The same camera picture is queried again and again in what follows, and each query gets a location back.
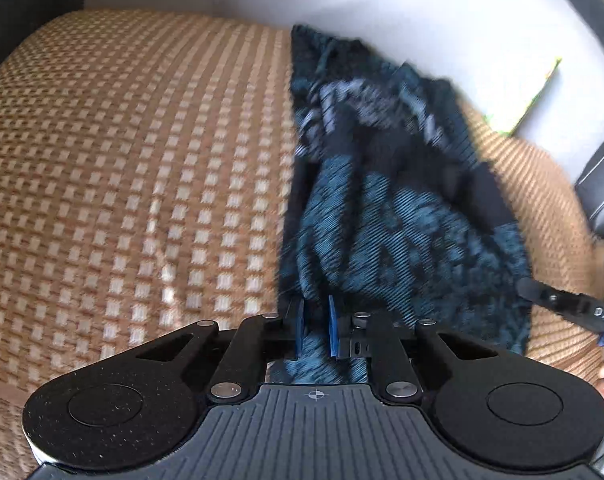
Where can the tan woven seat mat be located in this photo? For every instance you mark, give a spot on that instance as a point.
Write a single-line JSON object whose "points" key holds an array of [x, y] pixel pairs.
{"points": [[132, 160]]}

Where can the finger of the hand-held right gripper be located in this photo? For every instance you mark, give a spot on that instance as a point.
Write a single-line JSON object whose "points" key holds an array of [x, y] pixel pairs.
{"points": [[534, 292]]}

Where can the green snack canister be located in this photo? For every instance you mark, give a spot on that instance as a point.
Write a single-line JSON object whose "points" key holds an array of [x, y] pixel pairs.
{"points": [[534, 97]]}

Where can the dark teal patterned sweater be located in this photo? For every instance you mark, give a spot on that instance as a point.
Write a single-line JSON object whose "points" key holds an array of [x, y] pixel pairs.
{"points": [[381, 210]]}

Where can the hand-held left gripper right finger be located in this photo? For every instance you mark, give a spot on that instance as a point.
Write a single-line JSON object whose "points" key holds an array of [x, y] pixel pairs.
{"points": [[334, 332]]}

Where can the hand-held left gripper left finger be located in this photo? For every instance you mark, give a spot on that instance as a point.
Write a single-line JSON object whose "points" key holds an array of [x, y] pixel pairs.
{"points": [[299, 327]]}

